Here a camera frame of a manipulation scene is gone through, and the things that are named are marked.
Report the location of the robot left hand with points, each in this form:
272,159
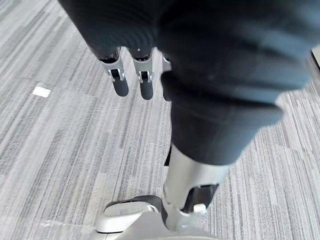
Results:
215,75

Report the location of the white floor tape patch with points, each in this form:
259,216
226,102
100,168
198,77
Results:
41,91

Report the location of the robot silver leg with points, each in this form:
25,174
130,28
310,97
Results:
120,212

